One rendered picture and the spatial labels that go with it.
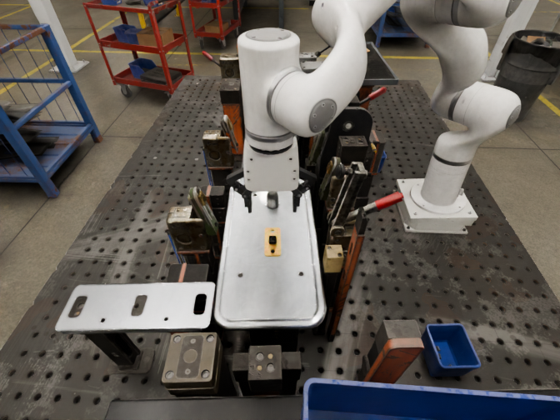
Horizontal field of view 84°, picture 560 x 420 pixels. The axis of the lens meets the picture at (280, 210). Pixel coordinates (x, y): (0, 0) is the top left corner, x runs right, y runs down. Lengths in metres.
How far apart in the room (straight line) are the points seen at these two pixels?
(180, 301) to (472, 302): 0.86
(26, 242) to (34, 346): 1.51
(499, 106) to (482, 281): 0.54
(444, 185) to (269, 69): 0.87
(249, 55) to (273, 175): 0.21
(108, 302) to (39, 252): 1.78
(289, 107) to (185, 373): 0.42
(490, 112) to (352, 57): 0.65
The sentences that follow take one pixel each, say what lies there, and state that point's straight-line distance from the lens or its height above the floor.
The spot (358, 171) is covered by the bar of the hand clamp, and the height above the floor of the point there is 1.21.
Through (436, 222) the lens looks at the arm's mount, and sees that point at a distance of 1.23.
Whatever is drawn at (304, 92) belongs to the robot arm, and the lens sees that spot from 0.41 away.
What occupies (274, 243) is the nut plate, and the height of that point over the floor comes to 1.00.
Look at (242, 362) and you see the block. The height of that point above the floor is 1.00.
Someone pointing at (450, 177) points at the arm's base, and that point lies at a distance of 1.17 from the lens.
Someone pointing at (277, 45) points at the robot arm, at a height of 1.44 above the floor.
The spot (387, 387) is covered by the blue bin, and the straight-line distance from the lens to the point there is 0.44.
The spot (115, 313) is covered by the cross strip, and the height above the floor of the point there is 1.00.
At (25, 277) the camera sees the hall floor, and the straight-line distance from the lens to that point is 2.38.
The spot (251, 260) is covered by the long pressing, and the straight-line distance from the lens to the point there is 0.70.
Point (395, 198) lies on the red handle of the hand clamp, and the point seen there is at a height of 1.14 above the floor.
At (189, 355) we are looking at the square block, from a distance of 0.56.
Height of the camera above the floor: 1.56
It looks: 45 degrees down
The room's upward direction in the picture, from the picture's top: straight up
